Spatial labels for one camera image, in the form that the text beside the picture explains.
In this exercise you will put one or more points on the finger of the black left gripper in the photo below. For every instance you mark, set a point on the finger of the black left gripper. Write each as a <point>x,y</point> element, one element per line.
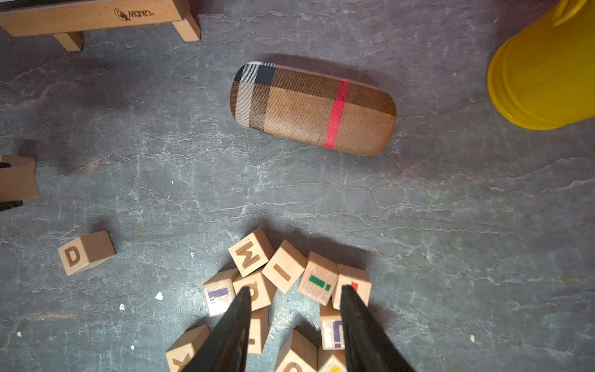
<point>6,205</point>

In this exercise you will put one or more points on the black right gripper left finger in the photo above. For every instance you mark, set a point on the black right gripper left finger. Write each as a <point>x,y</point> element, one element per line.
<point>225,349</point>

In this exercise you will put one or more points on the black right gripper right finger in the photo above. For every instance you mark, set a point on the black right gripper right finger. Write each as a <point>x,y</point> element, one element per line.
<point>367,346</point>

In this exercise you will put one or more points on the wooden block letter R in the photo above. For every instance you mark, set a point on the wooden block letter R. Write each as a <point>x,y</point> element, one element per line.
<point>18,178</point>

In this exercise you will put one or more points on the wooden block letter D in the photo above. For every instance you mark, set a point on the wooden block letter D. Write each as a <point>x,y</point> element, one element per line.
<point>85,252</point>

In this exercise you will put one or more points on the wooden block letter F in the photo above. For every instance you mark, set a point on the wooden block letter F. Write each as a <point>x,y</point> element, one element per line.
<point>258,330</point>

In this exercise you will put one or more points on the wooden block letter X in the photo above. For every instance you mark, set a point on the wooden block letter X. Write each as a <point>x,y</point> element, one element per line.
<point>185,347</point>

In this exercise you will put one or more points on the wooden block letter O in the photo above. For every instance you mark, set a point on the wooden block letter O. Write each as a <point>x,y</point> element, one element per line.
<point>262,290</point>

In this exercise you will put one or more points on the wooden block letter U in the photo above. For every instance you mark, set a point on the wooden block letter U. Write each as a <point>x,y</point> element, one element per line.
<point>297,354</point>

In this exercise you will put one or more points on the wooden block letter I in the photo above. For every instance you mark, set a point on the wooden block letter I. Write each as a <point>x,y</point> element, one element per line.
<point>285,267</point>

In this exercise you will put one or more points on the wooden block letter M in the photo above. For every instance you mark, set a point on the wooden block letter M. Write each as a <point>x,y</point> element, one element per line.
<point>252,252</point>

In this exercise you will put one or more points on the wooden block purple U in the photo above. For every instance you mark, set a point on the wooden block purple U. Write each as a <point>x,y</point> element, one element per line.
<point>331,328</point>

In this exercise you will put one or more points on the wooden block blue E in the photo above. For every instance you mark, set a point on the wooden block blue E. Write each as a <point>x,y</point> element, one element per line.
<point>331,360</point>

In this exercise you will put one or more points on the wooden block purple L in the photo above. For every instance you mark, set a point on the wooden block purple L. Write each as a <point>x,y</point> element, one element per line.
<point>219,291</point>

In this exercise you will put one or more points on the wooden block red T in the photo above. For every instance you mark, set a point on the wooden block red T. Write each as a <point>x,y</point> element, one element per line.
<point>354,277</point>

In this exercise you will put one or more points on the wooden block green mark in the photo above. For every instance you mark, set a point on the wooden block green mark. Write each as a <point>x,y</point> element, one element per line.
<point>319,279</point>

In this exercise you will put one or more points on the wooden whiteboard stand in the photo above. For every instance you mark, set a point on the wooden whiteboard stand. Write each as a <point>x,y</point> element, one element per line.
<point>67,20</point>

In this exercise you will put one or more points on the plaid brown glasses case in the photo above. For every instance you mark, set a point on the plaid brown glasses case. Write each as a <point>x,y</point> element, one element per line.
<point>312,108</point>

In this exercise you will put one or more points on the yellow pen cup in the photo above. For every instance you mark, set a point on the yellow pen cup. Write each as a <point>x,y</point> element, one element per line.
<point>543,77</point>

